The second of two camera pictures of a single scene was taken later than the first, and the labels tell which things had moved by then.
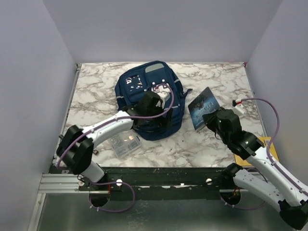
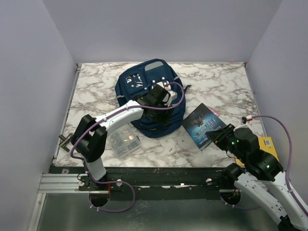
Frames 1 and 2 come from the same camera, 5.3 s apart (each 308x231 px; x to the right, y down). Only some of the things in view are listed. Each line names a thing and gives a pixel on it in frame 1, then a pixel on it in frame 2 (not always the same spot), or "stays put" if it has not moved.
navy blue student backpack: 132,84 stays put
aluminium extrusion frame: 60,183 stays put
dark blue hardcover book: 205,103 to 200,121
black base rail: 157,183 stays put
